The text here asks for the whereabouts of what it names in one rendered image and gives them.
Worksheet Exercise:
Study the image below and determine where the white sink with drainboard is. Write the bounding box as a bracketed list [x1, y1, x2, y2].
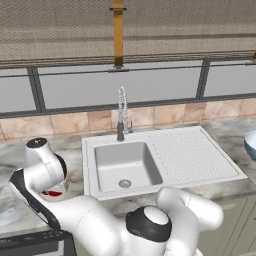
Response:
[81, 125, 249, 202]

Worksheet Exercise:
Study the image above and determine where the white mug red inside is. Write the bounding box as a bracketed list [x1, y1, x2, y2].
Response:
[40, 179, 70, 203]

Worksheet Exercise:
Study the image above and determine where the pale blue bowl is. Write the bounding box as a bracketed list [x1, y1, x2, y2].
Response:
[243, 130, 256, 163]

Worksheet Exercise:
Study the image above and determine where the pale green cabinet door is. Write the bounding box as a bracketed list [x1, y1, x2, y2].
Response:
[197, 194, 256, 256]

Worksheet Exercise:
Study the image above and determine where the chrome spring tap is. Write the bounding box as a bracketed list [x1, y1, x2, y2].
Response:
[116, 86, 135, 143]

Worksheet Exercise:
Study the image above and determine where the beige woven window blind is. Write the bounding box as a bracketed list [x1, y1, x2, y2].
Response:
[0, 0, 256, 70]

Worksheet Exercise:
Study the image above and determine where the black dishwasher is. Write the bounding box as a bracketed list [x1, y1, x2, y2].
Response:
[0, 229, 77, 256]

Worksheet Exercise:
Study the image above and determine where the grey window frame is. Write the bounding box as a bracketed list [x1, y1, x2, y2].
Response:
[0, 58, 256, 120]

